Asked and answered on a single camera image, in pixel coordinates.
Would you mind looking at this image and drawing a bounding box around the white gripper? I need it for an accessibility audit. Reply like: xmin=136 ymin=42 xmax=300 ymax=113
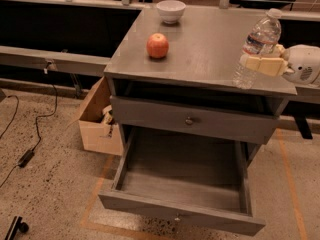
xmin=239 ymin=44 xmax=320 ymax=85

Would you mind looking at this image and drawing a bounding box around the cardboard box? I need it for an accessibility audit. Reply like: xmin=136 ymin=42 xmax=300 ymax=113
xmin=70 ymin=77 xmax=124 ymax=156

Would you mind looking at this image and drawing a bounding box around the closed grey top drawer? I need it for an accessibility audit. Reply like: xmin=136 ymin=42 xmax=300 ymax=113
xmin=110 ymin=96 xmax=278 ymax=144

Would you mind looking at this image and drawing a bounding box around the black power adapter cable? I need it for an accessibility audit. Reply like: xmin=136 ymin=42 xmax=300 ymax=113
xmin=0 ymin=60 xmax=59 ymax=189

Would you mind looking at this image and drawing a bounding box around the grey metal rail beam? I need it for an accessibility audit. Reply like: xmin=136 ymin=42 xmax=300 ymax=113
xmin=0 ymin=46 xmax=110 ymax=77

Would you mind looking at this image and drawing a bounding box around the open grey middle drawer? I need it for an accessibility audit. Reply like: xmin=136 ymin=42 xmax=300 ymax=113
xmin=99 ymin=127 xmax=265 ymax=236

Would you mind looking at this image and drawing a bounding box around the black caster wheel base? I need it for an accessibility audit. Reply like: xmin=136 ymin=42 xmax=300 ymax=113
xmin=5 ymin=216 xmax=29 ymax=240

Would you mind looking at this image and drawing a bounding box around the white ceramic bowl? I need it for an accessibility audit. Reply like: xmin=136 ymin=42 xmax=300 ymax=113
xmin=156 ymin=0 xmax=186 ymax=24

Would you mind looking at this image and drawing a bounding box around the grey wooden drawer cabinet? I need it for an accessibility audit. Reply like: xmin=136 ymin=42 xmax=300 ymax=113
xmin=105 ymin=7 xmax=296 ymax=159

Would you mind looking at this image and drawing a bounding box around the clear plastic water bottle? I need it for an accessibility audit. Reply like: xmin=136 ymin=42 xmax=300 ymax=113
xmin=233 ymin=8 xmax=282 ymax=89

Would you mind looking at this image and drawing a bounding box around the red apple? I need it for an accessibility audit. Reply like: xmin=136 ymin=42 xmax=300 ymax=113
xmin=146 ymin=33 xmax=169 ymax=59

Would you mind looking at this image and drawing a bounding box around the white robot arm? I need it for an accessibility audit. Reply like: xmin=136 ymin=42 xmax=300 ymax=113
xmin=240 ymin=44 xmax=320 ymax=87

